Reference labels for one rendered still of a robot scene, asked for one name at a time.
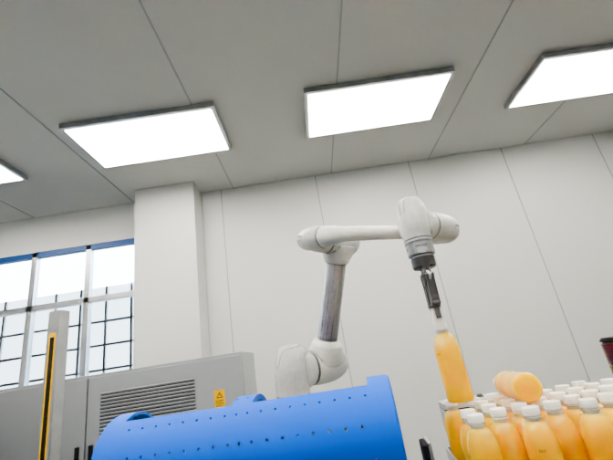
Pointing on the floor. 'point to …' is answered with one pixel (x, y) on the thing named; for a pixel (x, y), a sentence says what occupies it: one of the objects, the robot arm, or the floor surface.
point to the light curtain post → (53, 386)
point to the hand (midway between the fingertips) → (438, 319)
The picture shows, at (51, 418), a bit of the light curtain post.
